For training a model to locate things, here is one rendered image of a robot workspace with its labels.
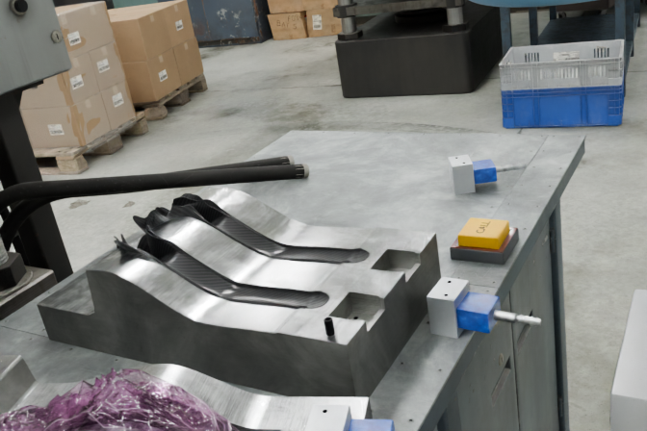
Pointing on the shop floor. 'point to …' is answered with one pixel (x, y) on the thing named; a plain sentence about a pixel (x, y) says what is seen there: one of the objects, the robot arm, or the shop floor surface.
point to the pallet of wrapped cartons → (82, 95)
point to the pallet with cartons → (158, 55)
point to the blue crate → (563, 107)
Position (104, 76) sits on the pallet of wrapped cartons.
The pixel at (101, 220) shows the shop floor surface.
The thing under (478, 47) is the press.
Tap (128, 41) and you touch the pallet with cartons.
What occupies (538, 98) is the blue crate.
